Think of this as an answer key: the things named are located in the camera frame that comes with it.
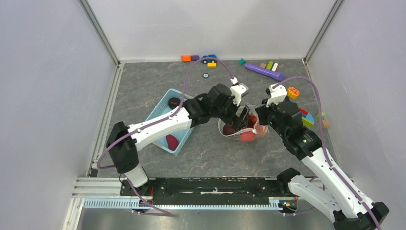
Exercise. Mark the red pomegranate toy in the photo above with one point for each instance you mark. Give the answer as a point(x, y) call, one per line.
point(247, 136)

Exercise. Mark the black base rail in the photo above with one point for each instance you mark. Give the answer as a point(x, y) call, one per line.
point(209, 190)

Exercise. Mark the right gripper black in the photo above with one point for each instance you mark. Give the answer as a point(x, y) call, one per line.
point(263, 109)

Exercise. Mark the white block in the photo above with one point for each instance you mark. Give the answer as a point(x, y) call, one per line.
point(274, 67)

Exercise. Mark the purple block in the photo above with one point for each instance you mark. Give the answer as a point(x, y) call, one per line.
point(195, 57)

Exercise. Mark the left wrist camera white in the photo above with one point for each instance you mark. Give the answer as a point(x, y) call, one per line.
point(238, 91)

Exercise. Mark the purple toy flashlight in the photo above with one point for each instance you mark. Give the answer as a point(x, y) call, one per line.
point(278, 76)

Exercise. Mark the blue toy car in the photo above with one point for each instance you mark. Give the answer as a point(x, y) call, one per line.
point(209, 59)

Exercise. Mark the green lego block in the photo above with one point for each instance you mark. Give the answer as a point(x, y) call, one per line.
point(270, 65)

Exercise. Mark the teal block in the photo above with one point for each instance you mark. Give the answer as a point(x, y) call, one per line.
point(242, 62)

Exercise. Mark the dark red apple toy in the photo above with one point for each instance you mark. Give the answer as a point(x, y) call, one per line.
point(228, 130)

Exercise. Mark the tan wooden cube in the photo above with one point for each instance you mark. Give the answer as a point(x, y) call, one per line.
point(325, 123)

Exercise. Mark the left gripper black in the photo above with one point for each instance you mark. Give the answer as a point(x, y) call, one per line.
point(236, 122)

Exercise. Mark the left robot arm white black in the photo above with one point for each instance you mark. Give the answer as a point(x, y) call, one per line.
point(125, 141)

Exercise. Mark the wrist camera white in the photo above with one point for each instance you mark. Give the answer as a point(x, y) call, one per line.
point(238, 91)
point(276, 93)

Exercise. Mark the dark plum toy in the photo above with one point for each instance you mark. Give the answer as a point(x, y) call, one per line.
point(173, 102)

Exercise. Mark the magenta fruit toy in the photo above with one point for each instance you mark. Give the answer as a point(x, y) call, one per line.
point(172, 142)

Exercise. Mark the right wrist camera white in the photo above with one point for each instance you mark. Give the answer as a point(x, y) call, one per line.
point(276, 93)

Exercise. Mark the light blue plastic basket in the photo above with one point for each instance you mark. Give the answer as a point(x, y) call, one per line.
point(162, 108)

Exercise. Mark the yellow butterfly duplo block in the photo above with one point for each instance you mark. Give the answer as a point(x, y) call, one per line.
point(293, 93)

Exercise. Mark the multicolour duplo stack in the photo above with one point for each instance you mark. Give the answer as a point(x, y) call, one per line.
point(307, 118)

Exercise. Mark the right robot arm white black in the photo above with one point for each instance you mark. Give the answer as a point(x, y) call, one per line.
point(344, 204)

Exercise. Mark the clear polka dot zip bag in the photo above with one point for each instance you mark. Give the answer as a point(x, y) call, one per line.
point(249, 129)

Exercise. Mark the orange block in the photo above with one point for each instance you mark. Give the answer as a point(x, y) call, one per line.
point(186, 58)

